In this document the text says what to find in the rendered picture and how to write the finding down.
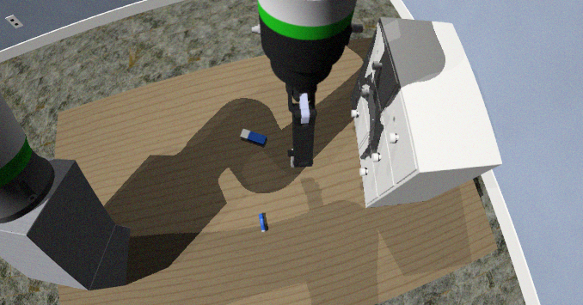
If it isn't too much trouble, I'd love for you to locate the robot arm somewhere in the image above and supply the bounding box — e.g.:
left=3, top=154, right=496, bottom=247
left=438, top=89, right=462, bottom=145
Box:
left=0, top=0, right=363, bottom=223

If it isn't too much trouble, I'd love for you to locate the white chest of drawers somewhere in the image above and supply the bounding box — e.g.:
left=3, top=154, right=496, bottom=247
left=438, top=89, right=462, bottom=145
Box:
left=353, top=17, right=502, bottom=208

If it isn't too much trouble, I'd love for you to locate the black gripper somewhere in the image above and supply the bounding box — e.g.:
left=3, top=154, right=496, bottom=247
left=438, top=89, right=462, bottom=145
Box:
left=270, top=60, right=333, bottom=168

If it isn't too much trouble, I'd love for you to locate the blue and white eraser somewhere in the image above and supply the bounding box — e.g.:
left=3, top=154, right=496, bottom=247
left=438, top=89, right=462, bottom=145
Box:
left=240, top=129, right=267, bottom=146

